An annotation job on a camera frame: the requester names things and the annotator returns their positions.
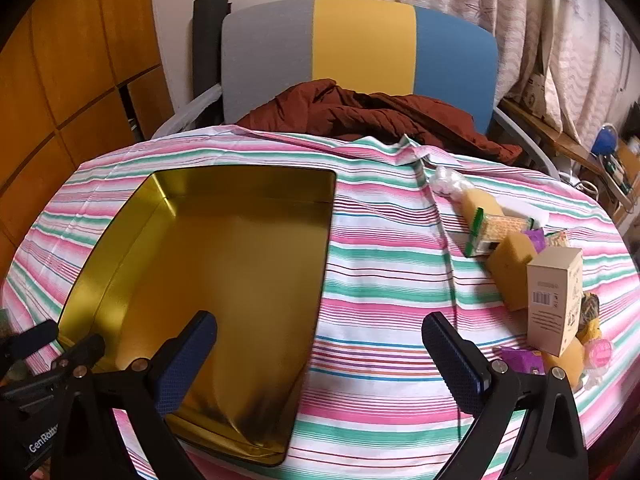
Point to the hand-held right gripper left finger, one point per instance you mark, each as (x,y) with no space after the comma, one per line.
(185,365)

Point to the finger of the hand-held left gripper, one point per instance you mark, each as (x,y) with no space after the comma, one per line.
(30,339)
(80,355)

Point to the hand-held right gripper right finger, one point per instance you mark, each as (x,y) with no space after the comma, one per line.
(452,355)

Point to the yellow sponge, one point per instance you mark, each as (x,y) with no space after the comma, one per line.
(567,362)
(480,205)
(507,270)

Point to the tan cardboard box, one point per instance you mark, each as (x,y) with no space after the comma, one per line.
(552,305)

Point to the gold tin box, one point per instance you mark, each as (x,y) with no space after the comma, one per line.
(225,260)

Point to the pink round packet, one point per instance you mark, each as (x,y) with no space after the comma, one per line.
(599,352)

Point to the white sponge block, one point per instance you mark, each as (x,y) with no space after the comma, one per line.
(530,212)

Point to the clear bag of white balls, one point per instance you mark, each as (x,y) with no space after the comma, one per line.
(445,180)

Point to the pink green striped tablecloth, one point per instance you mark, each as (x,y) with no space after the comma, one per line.
(380,285)

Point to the wooden side desk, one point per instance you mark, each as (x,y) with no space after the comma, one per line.
(550,132)

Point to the brown quilted jacket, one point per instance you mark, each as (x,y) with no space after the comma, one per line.
(350,115)

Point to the brown printed carton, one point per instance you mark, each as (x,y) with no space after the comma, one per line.
(537,92)

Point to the wooden wardrobe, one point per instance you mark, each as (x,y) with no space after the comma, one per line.
(65,60)

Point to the black rolled mat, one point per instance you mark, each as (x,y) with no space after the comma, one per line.
(207,50)

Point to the grey yellow blue chair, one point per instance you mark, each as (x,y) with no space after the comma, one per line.
(360,45)

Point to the patterned beige curtain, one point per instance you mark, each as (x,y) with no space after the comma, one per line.
(500,10)

